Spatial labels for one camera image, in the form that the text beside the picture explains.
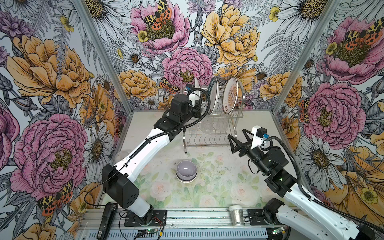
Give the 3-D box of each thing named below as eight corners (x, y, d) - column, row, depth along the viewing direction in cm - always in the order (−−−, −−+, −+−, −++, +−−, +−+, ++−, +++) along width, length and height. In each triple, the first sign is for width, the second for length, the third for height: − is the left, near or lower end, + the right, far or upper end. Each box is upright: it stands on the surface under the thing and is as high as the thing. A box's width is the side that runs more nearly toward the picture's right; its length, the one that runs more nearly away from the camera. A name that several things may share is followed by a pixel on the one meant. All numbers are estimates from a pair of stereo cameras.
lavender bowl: (174, 179, 88) (171, 172, 81) (183, 164, 94) (182, 156, 87) (190, 188, 85) (189, 182, 77) (198, 172, 91) (199, 164, 84)
